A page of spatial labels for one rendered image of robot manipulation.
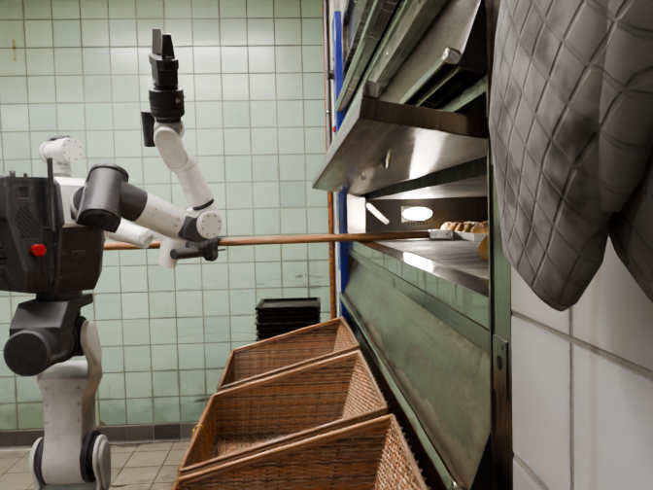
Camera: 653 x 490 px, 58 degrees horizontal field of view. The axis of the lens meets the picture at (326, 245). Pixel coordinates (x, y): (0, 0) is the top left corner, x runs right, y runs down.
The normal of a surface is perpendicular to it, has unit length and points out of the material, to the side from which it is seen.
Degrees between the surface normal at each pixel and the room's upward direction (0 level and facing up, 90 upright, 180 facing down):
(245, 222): 90
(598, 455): 90
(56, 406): 84
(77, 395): 84
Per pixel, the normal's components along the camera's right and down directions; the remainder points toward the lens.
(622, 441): -1.00, 0.03
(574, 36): -0.95, 0.06
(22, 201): 0.84, 0.00
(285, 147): 0.06, 0.05
